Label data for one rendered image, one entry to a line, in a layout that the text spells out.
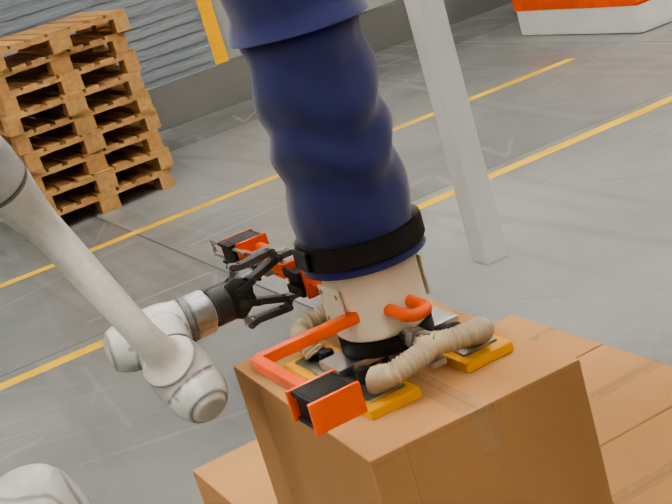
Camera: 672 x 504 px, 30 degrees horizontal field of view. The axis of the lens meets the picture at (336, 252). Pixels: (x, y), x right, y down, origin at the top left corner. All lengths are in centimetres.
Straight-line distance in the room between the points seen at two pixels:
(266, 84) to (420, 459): 64
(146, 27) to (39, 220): 962
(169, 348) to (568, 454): 69
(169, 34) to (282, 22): 977
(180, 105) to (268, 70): 974
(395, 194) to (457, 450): 43
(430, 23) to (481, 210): 85
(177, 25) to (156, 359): 967
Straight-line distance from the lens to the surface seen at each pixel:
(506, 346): 215
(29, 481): 195
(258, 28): 199
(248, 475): 304
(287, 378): 194
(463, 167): 549
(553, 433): 209
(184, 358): 219
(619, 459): 267
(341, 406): 181
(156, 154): 909
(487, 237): 560
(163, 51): 1170
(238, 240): 270
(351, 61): 203
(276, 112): 203
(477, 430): 201
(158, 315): 233
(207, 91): 1184
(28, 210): 207
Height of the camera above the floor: 183
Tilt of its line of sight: 17 degrees down
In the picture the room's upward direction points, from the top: 17 degrees counter-clockwise
